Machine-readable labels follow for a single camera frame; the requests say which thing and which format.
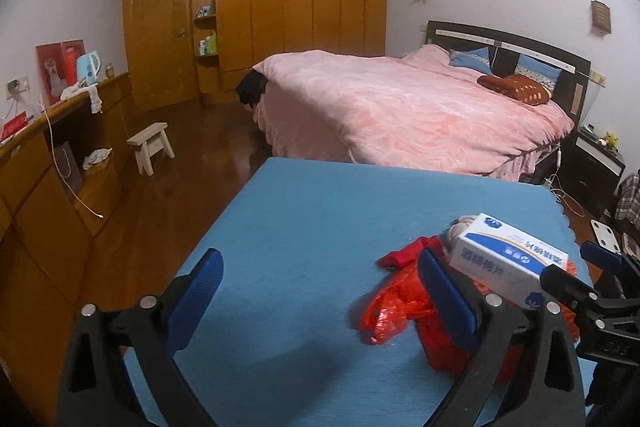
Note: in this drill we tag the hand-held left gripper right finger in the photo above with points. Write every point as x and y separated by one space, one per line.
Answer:
447 302

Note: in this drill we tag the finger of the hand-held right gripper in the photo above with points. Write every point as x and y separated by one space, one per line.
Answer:
597 252
567 287

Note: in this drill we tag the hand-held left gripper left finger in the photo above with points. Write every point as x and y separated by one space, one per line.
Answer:
200 292

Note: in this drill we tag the red plastic bag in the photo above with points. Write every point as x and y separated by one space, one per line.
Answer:
395 312

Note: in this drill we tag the white medicine box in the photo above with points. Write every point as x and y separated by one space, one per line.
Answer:
500 257

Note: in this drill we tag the white bathroom scale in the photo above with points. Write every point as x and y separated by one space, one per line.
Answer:
605 234

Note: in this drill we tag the dark red flat box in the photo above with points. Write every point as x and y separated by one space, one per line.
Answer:
631 244

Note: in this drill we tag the plaid bag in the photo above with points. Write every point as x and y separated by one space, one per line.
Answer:
629 197

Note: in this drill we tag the pink plush toy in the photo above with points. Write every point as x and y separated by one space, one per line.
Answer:
462 227

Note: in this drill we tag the dark nightstand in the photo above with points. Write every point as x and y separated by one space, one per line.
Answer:
590 172

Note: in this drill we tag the yellow plush toy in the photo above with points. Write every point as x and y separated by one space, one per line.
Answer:
611 141

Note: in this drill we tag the blue tablecloth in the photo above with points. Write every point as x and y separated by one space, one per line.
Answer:
300 232

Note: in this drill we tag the white wooden stool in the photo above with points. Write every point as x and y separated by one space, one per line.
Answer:
150 142

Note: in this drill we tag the crumpled white cloth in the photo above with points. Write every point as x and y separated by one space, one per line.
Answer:
97 158

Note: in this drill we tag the grey paper bag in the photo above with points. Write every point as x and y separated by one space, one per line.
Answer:
69 167

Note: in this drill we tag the brown patterned cushion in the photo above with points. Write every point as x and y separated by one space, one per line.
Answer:
517 89

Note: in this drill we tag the long wooden cabinet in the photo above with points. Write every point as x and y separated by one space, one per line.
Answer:
35 217

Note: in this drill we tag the blue pillow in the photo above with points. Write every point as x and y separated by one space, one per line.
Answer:
472 58
542 74

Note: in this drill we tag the bed with pink cover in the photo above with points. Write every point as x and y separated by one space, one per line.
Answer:
400 112

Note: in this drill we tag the black cloth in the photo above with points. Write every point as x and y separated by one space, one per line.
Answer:
252 89

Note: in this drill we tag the dark wooden headboard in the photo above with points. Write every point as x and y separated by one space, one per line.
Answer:
505 39

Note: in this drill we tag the small glass jar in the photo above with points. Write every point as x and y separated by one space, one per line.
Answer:
109 71

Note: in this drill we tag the green bottles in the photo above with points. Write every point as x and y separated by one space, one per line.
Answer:
209 44

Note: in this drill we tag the light blue kettle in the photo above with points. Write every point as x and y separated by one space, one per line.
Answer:
89 67

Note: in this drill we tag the wooden door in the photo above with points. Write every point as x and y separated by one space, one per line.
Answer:
160 42

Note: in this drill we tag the red thermos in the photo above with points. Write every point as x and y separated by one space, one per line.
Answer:
70 67

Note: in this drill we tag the red picture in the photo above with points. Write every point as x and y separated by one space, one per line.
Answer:
50 72

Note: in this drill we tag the small shelf bottles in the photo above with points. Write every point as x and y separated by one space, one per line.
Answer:
205 12

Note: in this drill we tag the wall socket strip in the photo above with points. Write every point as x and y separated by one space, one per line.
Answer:
598 77

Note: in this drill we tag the brown wall lamp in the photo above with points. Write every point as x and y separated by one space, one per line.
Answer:
601 17

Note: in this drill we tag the white wall socket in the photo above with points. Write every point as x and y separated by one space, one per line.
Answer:
17 87

